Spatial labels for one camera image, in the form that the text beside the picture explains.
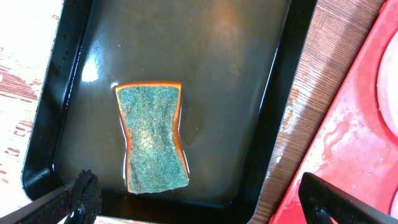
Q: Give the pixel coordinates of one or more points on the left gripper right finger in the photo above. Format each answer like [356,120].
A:
[322,202]

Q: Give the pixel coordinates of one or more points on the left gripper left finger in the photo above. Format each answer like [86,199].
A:
[76,202]

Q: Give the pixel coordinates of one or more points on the light blue plate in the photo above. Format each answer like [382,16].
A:
[387,85]
[394,207]

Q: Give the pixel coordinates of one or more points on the green and orange sponge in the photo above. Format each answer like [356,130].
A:
[150,115]

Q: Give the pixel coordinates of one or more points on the red plastic serving tray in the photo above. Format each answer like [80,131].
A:
[354,149]

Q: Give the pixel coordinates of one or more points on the black tray with water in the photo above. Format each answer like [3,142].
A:
[236,61]

